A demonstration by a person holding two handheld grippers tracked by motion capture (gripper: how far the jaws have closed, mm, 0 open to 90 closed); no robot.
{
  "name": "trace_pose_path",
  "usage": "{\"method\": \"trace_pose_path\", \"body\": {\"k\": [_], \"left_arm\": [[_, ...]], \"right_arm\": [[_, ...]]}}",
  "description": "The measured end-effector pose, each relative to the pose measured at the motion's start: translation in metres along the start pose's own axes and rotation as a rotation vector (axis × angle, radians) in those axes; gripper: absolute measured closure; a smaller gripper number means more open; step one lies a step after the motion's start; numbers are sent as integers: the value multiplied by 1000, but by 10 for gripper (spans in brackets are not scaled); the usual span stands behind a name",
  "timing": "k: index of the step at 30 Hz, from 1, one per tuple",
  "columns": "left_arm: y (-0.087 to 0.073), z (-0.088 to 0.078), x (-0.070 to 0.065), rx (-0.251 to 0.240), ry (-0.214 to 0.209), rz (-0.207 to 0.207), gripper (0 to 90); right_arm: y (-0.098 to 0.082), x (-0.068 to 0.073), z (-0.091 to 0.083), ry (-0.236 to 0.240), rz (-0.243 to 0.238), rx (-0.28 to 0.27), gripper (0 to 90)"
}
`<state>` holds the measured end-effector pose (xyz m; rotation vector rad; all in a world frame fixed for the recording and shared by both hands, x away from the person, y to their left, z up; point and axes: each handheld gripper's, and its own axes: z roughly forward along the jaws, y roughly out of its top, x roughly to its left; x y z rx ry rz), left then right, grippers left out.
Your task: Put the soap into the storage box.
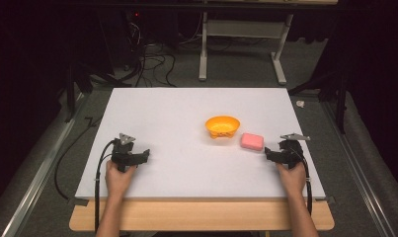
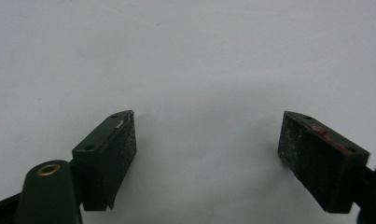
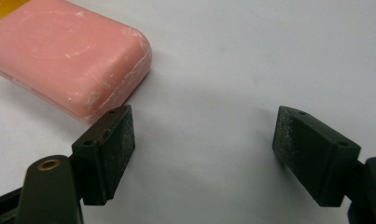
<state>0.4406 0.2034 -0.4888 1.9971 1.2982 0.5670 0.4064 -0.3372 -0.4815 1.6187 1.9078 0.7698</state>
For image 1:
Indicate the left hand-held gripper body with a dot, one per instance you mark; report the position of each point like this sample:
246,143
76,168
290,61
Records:
122,152

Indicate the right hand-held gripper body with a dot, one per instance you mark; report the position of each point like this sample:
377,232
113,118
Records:
290,149

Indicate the pink soap bar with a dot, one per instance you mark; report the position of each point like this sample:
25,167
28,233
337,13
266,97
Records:
252,141

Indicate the orange plastic bowl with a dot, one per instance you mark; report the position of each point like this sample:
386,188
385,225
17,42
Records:
222,126

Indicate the person's left hand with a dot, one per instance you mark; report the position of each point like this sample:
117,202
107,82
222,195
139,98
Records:
118,179

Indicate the person's right hand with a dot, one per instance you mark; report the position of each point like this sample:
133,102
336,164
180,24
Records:
292,179

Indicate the white board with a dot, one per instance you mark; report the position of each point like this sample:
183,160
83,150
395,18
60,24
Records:
186,158

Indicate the crumpled white paper scrap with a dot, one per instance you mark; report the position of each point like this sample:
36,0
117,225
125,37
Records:
300,103

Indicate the black tripod stand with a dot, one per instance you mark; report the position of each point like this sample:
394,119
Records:
81,75
334,89

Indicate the wooden table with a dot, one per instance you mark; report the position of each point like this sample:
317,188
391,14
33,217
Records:
199,215

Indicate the white metal stand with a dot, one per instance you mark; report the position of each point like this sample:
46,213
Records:
242,29

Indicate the aluminium floor rail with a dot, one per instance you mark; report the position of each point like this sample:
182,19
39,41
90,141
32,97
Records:
38,177
358,171

